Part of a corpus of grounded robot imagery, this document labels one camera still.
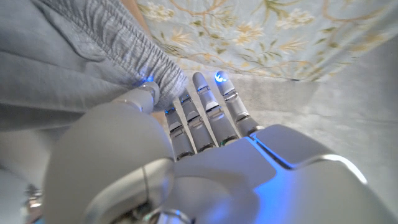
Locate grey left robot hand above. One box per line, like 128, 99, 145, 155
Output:
43, 70, 398, 224

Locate grey shorts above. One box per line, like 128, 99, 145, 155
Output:
0, 0, 189, 131

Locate floral printed backdrop cloth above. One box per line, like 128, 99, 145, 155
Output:
136, 0, 398, 82

